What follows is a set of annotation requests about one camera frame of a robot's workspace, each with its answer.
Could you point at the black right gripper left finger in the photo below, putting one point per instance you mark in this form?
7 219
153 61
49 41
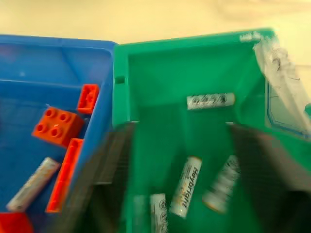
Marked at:
114 157

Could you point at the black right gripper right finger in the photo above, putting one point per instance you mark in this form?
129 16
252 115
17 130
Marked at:
272 170

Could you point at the blue plastic bin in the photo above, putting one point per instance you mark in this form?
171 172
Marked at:
48 72

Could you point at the green plastic bin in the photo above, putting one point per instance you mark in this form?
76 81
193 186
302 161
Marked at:
189 72

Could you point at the long red toy brick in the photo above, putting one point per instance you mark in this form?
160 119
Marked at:
65 174

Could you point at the square red toy brick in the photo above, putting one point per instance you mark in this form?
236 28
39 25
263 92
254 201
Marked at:
58 125

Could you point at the small red toy brick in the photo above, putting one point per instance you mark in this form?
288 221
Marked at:
88 98

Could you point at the white Heybright AA battery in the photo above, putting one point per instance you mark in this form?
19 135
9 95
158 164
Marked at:
187 185

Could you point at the clear plastic label sleeve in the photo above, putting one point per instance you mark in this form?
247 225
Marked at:
279 72

